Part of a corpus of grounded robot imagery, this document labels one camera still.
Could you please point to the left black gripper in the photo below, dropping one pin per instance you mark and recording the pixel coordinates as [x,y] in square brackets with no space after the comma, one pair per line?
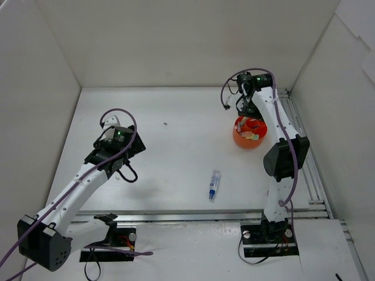
[136,143]

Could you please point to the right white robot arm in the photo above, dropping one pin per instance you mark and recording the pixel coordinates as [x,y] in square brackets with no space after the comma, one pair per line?
[287,155]

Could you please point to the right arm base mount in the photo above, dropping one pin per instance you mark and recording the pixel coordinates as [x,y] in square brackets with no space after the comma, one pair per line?
[258,241]

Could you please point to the aluminium rail frame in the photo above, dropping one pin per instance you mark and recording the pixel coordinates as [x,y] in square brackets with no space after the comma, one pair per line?
[187,136]

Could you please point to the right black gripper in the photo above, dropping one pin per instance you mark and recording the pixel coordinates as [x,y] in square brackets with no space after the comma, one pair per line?
[249,109]

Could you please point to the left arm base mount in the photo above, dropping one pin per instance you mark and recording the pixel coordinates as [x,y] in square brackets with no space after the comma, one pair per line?
[123,238]

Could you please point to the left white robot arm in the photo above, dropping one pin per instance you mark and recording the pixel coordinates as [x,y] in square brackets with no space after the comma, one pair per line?
[45,238]

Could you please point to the orange round container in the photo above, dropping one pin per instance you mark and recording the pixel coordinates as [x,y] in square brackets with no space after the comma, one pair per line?
[254,125]

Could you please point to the yellow highlighter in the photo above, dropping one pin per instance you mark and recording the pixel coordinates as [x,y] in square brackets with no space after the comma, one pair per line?
[250,136]

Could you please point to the red pen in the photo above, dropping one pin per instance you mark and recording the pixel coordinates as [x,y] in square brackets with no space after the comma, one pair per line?
[240,123]

